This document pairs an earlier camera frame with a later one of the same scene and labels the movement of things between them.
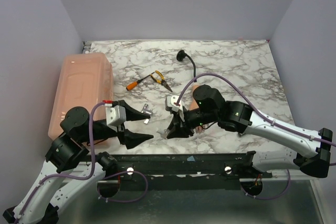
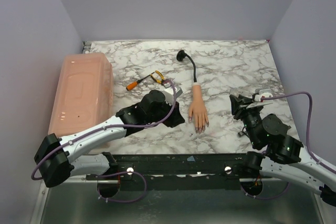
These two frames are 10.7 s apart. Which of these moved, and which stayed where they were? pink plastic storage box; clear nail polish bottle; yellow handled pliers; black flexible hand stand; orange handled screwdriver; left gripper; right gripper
Moved: left gripper; right gripper; clear nail polish bottle
Stayed: black flexible hand stand; yellow handled pliers; pink plastic storage box; orange handled screwdriver
